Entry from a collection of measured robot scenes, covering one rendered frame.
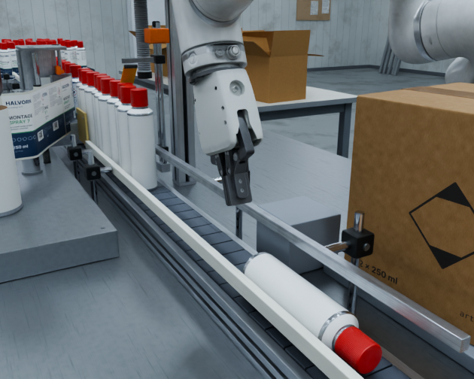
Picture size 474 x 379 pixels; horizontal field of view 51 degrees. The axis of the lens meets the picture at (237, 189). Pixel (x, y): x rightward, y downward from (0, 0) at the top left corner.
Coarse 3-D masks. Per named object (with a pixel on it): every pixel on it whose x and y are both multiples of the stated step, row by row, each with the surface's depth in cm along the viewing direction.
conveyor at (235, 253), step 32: (96, 160) 124; (128, 192) 102; (160, 192) 101; (160, 224) 86; (192, 224) 86; (192, 256) 74; (224, 256) 74; (224, 288) 65; (256, 320) 59; (288, 352) 53
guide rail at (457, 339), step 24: (192, 168) 88; (216, 192) 80; (264, 216) 68; (288, 240) 63; (312, 240) 60; (336, 264) 55; (360, 288) 52; (384, 288) 49; (408, 312) 47; (456, 336) 42
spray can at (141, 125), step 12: (132, 96) 96; (144, 96) 96; (132, 108) 97; (144, 108) 97; (132, 120) 97; (144, 120) 97; (132, 132) 98; (144, 132) 98; (132, 144) 98; (144, 144) 98; (132, 156) 99; (144, 156) 99; (132, 168) 101; (144, 168) 100; (144, 180) 101; (156, 180) 103
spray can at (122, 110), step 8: (120, 88) 100; (128, 88) 100; (120, 96) 101; (128, 96) 100; (128, 104) 101; (120, 112) 101; (120, 120) 101; (120, 128) 102; (120, 136) 103; (128, 136) 102; (120, 144) 103; (128, 144) 102; (120, 152) 104; (128, 152) 103; (128, 160) 104; (128, 168) 104
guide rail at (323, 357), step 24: (120, 168) 105; (144, 192) 91; (168, 216) 80; (192, 240) 72; (216, 264) 66; (240, 288) 61; (264, 312) 56; (288, 336) 52; (312, 336) 50; (312, 360) 49; (336, 360) 46
